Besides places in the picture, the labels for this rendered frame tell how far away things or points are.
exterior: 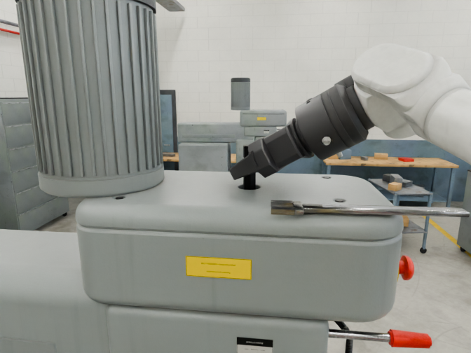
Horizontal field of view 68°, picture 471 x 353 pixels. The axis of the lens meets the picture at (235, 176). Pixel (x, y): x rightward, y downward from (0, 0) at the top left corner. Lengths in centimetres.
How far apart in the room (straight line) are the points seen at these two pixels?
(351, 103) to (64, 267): 51
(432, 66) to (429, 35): 717
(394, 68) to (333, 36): 675
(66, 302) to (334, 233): 42
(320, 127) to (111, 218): 31
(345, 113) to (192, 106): 684
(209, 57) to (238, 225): 682
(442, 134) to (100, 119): 43
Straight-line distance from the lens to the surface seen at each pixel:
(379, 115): 49
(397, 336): 58
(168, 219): 48
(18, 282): 67
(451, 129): 41
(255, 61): 710
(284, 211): 44
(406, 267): 64
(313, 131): 48
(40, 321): 67
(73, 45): 54
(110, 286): 55
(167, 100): 735
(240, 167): 55
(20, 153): 570
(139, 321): 58
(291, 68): 707
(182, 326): 56
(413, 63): 45
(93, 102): 53
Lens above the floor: 204
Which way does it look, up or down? 13 degrees down
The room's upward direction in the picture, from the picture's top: straight up
